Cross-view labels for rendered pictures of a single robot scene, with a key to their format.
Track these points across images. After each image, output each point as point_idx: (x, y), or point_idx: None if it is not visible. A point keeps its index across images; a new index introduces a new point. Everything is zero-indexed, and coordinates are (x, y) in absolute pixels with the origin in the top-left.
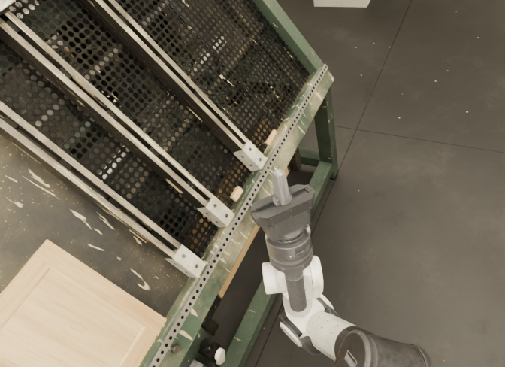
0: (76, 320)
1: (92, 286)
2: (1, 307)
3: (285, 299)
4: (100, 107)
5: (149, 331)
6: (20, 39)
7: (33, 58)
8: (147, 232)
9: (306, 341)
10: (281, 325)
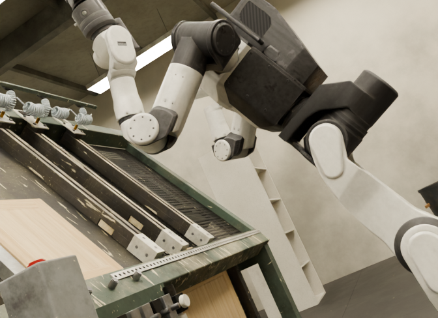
0: (51, 234)
1: (66, 227)
2: (1, 203)
3: (208, 115)
4: (86, 170)
5: (111, 269)
6: (46, 140)
7: (51, 148)
8: (114, 216)
9: (229, 135)
10: (214, 147)
